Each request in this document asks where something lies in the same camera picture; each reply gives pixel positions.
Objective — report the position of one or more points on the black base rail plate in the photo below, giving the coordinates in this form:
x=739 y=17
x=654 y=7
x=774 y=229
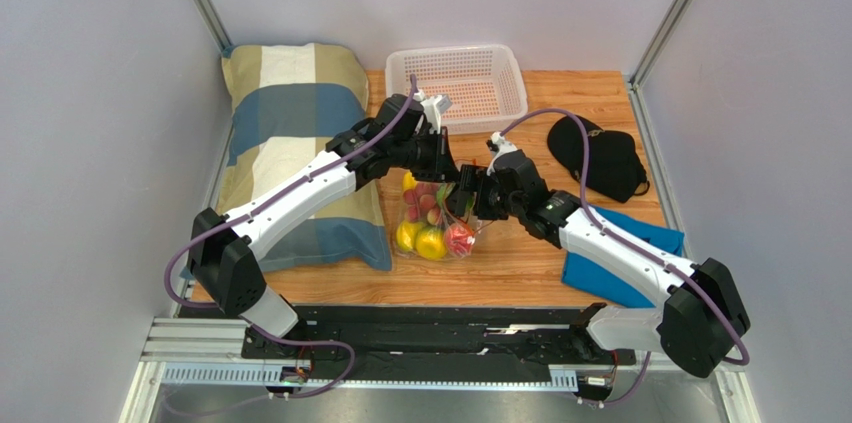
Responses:
x=454 y=344

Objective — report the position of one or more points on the blue cloth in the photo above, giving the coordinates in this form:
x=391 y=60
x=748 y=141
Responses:
x=584 y=274

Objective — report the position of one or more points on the yellow fake bell pepper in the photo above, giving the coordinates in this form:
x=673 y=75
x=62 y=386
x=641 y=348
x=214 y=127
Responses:
x=406 y=233

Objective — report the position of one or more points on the red fake lychee bunch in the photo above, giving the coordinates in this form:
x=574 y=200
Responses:
x=421 y=205

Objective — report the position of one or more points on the orange fake peach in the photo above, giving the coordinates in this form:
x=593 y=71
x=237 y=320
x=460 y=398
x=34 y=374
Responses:
x=459 y=240

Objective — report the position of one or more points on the white plastic basket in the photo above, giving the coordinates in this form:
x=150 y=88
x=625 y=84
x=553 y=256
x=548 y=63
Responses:
x=483 y=82

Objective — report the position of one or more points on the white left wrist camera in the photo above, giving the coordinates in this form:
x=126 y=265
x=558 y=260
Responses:
x=433 y=109

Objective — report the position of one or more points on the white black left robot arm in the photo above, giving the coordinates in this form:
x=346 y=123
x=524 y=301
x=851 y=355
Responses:
x=225 y=250

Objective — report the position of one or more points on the right aluminium frame post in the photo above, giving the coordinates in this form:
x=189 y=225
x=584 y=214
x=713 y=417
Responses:
x=664 y=32

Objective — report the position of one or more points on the green fake watermelon ball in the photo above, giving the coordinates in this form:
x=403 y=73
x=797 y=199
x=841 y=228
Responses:
x=443 y=192

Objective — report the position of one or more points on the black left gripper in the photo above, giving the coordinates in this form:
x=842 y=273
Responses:
x=444 y=168

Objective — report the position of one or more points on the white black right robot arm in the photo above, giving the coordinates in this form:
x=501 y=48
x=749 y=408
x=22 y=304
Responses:
x=697 y=317

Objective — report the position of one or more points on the blue beige striped pillow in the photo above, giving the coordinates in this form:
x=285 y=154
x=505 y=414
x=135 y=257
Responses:
x=288 y=102

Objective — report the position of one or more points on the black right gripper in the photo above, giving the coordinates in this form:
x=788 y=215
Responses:
x=476 y=191

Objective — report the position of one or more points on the clear zip top bag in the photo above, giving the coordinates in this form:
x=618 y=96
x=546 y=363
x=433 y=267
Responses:
x=477 y=226

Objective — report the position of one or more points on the black cap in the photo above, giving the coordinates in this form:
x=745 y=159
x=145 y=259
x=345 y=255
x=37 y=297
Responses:
x=614 y=167

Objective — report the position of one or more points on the yellow fake lemon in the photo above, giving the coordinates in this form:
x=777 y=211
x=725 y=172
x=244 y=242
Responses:
x=429 y=243

